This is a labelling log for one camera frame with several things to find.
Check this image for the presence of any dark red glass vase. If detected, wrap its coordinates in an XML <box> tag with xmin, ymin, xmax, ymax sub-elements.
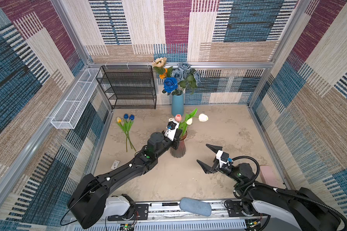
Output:
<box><xmin>170</xmin><ymin>132</ymin><xmax>188</xmax><ymax>158</ymax></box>

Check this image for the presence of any white tulip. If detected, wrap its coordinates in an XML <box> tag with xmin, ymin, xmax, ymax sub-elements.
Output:
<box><xmin>181</xmin><ymin>118</ymin><xmax>193</xmax><ymax>138</ymax></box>
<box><xmin>184</xmin><ymin>108</ymin><xmax>209</xmax><ymax>129</ymax></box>

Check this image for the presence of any pink tulip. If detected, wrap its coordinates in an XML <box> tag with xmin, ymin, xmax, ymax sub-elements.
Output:
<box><xmin>174</xmin><ymin>114</ymin><xmax>182</xmax><ymax>123</ymax></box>

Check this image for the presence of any teal ceramic vase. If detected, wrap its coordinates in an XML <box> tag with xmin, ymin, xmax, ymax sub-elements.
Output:
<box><xmin>171</xmin><ymin>94</ymin><xmax>184</xmax><ymax>116</ymax></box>

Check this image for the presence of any blue tulip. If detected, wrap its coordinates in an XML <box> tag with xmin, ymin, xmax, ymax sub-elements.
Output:
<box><xmin>124</xmin><ymin>114</ymin><xmax>135</xmax><ymax>136</ymax></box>
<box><xmin>123</xmin><ymin>114</ymin><xmax>136</xmax><ymax>151</ymax></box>

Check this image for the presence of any dark blue rose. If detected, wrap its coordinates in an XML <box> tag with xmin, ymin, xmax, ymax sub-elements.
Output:
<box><xmin>162</xmin><ymin>77</ymin><xmax>180</xmax><ymax>95</ymax></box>

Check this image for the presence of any light blue rose bunch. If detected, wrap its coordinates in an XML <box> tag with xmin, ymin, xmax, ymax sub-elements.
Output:
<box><xmin>171</xmin><ymin>63</ymin><xmax>201</xmax><ymax>95</ymax></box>

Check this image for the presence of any orange marigold flower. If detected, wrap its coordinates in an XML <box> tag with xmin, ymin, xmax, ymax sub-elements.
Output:
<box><xmin>159</xmin><ymin>68</ymin><xmax>168</xmax><ymax>80</ymax></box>

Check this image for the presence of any cream sunflower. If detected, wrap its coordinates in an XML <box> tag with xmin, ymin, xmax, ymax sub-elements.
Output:
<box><xmin>152</xmin><ymin>57</ymin><xmax>167</xmax><ymax>75</ymax></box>

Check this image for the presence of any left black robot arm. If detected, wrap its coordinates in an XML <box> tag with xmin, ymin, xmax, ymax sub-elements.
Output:
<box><xmin>67</xmin><ymin>129</ymin><xmax>183</xmax><ymax>229</ymax></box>

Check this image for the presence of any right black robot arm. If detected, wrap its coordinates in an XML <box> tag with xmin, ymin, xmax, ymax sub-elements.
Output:
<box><xmin>197</xmin><ymin>144</ymin><xmax>347</xmax><ymax>231</ymax></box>

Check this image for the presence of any blue-grey sponge pad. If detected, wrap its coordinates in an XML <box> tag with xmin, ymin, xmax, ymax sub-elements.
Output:
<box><xmin>179</xmin><ymin>197</ymin><xmax>212</xmax><ymax>217</ymax></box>

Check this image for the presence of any pink rectangular pad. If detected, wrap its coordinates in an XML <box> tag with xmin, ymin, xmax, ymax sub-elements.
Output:
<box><xmin>260</xmin><ymin>165</ymin><xmax>280</xmax><ymax>187</ymax></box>

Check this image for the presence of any yellow tulip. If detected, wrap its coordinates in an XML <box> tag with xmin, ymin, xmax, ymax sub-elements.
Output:
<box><xmin>116</xmin><ymin>116</ymin><xmax>128</xmax><ymax>152</ymax></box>

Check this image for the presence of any small white paper tag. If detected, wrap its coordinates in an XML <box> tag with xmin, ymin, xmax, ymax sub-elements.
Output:
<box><xmin>111</xmin><ymin>160</ymin><xmax>120</xmax><ymax>170</ymax></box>

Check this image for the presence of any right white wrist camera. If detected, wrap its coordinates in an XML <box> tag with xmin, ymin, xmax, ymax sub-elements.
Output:
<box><xmin>216</xmin><ymin>150</ymin><xmax>233</xmax><ymax>168</ymax></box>

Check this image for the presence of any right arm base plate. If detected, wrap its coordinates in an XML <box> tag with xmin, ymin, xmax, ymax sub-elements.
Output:
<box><xmin>224</xmin><ymin>200</ymin><xmax>260</xmax><ymax>218</ymax></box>

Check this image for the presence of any white slotted cable duct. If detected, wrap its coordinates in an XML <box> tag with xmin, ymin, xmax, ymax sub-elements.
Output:
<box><xmin>104</xmin><ymin>219</ymin><xmax>246</xmax><ymax>231</ymax></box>

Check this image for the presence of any black wire shelf rack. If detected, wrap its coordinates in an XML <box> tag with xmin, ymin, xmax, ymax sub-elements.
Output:
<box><xmin>96</xmin><ymin>65</ymin><xmax>157</xmax><ymax>109</ymax></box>

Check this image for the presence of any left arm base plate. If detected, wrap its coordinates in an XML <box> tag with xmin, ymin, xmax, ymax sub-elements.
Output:
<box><xmin>121</xmin><ymin>204</ymin><xmax>149</xmax><ymax>221</ymax></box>

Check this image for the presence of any black corrugated cable hose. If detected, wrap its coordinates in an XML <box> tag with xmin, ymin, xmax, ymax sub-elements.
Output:
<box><xmin>233</xmin><ymin>155</ymin><xmax>347</xmax><ymax>231</ymax></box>

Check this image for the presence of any white mesh wall basket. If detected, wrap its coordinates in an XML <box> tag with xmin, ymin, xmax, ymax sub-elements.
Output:
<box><xmin>51</xmin><ymin>68</ymin><xmax>99</xmax><ymax>130</ymax></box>

